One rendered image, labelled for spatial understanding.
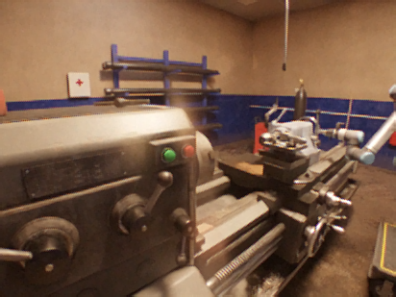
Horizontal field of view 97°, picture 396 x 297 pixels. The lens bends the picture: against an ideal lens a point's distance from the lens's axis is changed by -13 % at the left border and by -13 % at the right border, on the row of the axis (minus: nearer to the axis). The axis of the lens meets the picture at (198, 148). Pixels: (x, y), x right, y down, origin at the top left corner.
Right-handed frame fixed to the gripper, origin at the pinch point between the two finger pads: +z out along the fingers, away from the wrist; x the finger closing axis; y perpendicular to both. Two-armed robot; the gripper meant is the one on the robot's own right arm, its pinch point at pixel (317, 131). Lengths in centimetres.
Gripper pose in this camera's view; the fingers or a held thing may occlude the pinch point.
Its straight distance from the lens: 190.2
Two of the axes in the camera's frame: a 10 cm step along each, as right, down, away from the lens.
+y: 0.0, 9.6, 2.7
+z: -6.4, -2.1, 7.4
